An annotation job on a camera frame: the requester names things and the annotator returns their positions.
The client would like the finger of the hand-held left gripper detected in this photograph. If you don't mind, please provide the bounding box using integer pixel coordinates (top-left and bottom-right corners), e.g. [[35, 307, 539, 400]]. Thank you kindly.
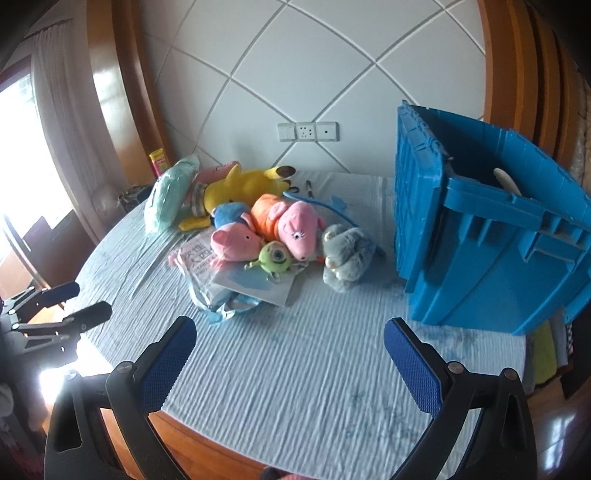
[[13, 301, 113, 352], [4, 281, 82, 320]]

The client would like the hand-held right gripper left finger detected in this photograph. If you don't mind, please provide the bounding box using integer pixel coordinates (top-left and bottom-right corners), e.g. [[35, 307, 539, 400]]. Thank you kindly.
[[45, 316, 198, 480]]

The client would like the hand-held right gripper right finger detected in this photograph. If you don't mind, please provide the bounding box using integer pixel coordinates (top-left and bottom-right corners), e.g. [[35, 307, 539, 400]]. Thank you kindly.
[[385, 318, 539, 480]]

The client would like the blue plastic crate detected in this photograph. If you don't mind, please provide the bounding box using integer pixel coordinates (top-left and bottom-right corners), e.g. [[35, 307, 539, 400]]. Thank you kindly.
[[394, 100, 591, 336]]

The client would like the grey plush toy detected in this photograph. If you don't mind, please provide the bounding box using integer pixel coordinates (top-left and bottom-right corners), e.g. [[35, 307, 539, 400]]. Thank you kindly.
[[321, 223, 375, 291]]

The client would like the pink pig plush blue outfit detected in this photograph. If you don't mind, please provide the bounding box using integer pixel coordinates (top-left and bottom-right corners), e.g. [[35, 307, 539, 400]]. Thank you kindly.
[[211, 202, 265, 271]]

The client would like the green one-eyed monster plush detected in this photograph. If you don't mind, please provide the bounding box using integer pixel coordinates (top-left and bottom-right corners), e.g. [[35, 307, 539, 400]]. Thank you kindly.
[[245, 241, 293, 280]]

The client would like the pink pig plush orange dress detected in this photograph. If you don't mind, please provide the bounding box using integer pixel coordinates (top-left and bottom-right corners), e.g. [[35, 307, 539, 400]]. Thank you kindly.
[[250, 194, 329, 261]]

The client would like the round wooden table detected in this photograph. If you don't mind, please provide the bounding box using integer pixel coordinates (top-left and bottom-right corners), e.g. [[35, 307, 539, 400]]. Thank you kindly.
[[106, 397, 365, 480]]

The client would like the clear bag with newspaper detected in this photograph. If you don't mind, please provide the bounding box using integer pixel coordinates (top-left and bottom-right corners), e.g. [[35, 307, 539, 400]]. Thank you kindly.
[[167, 229, 232, 305]]

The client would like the dark small object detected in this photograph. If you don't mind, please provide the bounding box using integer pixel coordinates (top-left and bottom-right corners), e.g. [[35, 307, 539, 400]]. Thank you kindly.
[[117, 185, 153, 208]]

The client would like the white and blue notebook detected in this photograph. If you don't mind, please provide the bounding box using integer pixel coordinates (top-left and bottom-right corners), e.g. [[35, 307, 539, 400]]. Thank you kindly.
[[210, 265, 308, 308]]

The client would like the yellow-green cloth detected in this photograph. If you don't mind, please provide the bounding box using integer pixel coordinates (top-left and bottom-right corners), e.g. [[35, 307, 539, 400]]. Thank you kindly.
[[526, 318, 559, 388]]

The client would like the mint green pillow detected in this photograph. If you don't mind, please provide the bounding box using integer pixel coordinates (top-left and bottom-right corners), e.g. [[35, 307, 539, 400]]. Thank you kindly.
[[144, 155, 200, 234]]

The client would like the pale curtain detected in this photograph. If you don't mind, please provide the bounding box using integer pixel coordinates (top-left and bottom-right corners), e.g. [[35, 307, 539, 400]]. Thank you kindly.
[[28, 18, 122, 245]]

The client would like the yellow can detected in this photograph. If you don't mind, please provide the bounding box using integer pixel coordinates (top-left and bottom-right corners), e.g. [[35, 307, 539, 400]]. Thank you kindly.
[[148, 148, 171, 178]]

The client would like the pink starfish plush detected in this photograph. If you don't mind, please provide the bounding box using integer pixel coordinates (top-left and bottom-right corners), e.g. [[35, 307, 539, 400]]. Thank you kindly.
[[187, 161, 243, 217]]

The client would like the yellow mouse plush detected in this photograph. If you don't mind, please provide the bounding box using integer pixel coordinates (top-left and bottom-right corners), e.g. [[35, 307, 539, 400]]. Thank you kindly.
[[179, 164, 298, 232]]

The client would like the blue boomerang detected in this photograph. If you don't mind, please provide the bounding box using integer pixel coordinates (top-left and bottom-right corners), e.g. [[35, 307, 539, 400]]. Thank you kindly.
[[283, 191, 386, 256]]

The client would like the cream rabbit plush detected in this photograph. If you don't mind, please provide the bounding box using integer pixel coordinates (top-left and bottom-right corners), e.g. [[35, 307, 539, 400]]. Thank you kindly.
[[493, 168, 522, 197]]

